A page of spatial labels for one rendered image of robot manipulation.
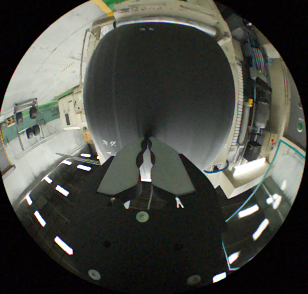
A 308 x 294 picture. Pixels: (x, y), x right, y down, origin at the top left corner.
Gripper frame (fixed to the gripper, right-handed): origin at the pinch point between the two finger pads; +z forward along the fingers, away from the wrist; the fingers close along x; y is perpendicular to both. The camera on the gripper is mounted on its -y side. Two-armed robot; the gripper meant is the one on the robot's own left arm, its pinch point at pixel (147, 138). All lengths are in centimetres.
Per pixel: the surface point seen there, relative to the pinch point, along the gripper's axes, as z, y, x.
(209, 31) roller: 19.4, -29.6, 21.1
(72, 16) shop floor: 67, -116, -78
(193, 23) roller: 18.8, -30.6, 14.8
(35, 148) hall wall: 338, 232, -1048
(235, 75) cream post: 24.6, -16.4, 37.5
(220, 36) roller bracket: 17.9, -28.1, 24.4
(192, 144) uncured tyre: 1.3, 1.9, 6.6
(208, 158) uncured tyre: 1.9, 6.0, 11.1
